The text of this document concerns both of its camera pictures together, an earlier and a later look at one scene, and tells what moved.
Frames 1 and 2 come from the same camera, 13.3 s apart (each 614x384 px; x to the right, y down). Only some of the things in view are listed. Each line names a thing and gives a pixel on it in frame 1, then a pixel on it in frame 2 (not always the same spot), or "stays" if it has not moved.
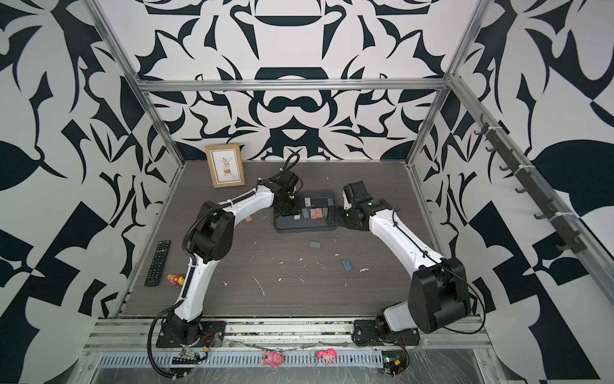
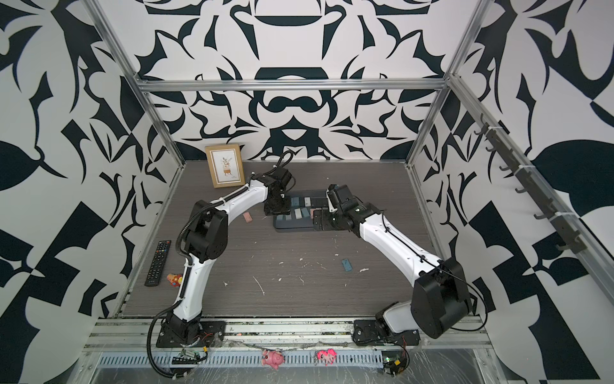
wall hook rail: [531, 182] stays
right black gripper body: [344, 217] to [328, 219]
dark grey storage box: [312, 215] stays
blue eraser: [347, 265] stays
